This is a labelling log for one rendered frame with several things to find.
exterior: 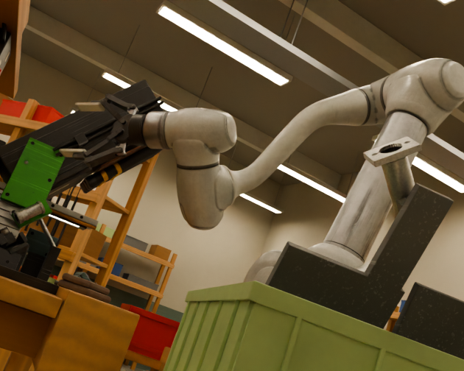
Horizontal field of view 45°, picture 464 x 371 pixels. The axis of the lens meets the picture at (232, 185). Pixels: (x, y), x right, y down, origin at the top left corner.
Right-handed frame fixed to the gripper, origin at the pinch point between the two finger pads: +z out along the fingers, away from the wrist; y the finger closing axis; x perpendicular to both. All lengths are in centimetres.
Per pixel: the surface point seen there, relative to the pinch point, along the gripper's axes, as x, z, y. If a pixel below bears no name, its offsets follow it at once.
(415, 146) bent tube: 48, -79, -33
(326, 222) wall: -859, 46, 358
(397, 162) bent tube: 47, -78, -34
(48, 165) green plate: -21.8, 20.9, 1.6
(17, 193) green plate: -18.0, 24.7, -9.7
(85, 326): 12, -25, -50
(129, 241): -775, 389, 261
